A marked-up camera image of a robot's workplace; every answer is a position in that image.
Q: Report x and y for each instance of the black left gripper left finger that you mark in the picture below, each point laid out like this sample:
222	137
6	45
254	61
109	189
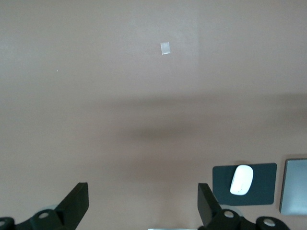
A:
62	215

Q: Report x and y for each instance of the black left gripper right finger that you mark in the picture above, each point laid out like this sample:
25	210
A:
216	218

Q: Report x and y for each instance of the white computer mouse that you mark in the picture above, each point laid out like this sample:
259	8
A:
241	179

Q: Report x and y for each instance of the black mouse pad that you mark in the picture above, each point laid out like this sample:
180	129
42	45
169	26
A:
263	187

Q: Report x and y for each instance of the silver closed laptop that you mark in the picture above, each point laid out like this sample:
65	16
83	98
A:
295	187

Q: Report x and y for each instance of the small clear tape piece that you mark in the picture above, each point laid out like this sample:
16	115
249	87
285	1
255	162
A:
165	48

